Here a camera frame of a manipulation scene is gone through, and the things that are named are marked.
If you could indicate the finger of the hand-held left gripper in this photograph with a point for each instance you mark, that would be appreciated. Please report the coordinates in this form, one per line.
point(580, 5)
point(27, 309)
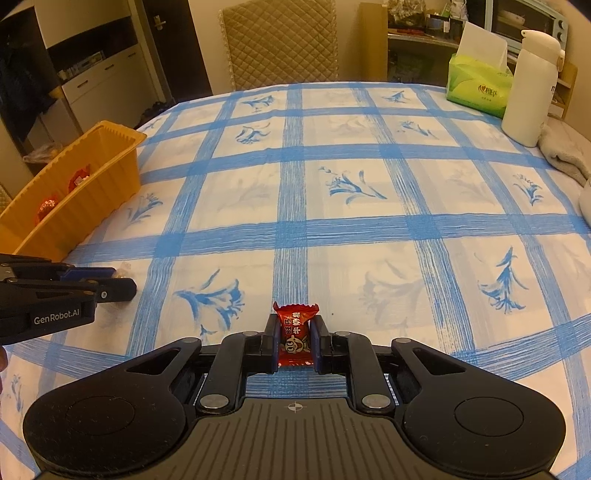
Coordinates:
point(87, 273)
point(117, 290)

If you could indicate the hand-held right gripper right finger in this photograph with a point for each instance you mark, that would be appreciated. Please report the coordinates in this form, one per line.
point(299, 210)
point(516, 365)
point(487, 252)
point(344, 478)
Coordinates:
point(315, 345)

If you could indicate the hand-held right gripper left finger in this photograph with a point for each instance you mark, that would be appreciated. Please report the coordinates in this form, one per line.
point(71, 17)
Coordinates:
point(275, 342)

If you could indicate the red cartoon-face candy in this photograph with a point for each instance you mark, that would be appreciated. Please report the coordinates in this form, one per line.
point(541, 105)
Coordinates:
point(295, 344)

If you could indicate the clear brown candy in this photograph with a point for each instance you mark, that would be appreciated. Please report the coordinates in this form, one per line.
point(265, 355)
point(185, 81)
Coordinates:
point(123, 270)

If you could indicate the large red snack packet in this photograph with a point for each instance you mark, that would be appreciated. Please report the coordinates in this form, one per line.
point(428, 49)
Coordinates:
point(46, 206)
point(78, 178)

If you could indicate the orange plastic tray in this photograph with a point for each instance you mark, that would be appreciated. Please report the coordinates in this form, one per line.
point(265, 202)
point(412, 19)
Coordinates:
point(106, 184)

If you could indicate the person's left hand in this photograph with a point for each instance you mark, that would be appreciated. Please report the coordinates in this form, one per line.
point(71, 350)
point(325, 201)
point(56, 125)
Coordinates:
point(2, 360)

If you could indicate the blue checked tablecloth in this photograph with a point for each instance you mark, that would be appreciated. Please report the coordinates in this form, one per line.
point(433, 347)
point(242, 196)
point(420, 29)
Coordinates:
point(369, 254)

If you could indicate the plastic bag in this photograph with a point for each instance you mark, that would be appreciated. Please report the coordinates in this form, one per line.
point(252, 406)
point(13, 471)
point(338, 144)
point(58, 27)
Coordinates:
point(44, 154)

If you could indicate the row of shoes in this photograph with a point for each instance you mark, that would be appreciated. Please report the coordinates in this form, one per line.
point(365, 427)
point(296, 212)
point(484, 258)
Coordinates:
point(154, 109)

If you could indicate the white drawer cabinet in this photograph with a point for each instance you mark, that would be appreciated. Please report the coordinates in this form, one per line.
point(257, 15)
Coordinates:
point(92, 87)

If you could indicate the dark hanging clothes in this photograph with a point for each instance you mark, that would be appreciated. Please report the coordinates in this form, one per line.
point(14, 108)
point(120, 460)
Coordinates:
point(23, 83)

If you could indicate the dark wooden door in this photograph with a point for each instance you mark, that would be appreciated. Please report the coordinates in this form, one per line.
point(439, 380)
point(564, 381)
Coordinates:
point(180, 50)

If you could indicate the beige quilted chair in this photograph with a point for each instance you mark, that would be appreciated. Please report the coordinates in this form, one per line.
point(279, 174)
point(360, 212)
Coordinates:
point(277, 46)

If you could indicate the green tissue pack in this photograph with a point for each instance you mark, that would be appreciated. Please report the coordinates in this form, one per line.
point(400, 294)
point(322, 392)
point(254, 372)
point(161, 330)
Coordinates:
point(475, 92)

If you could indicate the white cup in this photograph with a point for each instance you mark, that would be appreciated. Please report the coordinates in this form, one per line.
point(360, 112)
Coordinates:
point(587, 203)

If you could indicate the grey cloth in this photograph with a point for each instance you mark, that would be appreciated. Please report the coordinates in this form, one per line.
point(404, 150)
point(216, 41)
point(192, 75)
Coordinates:
point(568, 152)

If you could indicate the wooden shelf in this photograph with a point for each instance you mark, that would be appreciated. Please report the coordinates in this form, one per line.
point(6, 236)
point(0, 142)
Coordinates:
point(415, 40)

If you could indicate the white bottle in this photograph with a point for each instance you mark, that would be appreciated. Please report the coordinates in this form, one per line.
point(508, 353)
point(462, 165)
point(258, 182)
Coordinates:
point(526, 101)

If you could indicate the light blue toaster oven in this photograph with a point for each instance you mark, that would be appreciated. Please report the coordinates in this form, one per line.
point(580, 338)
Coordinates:
point(521, 18)

